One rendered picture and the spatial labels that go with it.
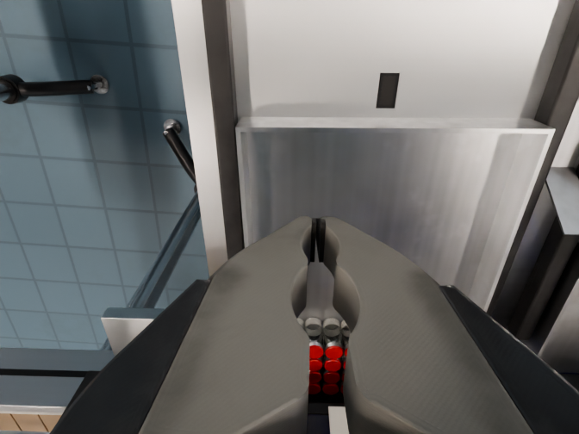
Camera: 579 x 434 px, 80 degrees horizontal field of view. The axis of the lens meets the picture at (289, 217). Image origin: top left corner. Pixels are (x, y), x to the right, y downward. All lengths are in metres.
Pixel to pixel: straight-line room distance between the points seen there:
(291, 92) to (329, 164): 0.08
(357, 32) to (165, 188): 1.18
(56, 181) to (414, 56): 1.44
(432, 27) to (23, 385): 0.65
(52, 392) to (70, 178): 1.06
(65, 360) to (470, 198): 0.59
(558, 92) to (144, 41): 1.14
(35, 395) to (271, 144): 0.47
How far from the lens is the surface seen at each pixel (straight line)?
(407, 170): 0.36
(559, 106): 0.37
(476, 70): 0.36
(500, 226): 0.41
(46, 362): 0.67
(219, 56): 0.31
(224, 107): 0.31
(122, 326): 0.53
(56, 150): 1.55
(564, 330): 0.57
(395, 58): 0.33
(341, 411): 0.40
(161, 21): 1.27
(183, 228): 0.97
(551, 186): 0.40
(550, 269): 0.46
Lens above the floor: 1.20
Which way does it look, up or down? 60 degrees down
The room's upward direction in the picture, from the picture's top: 177 degrees counter-clockwise
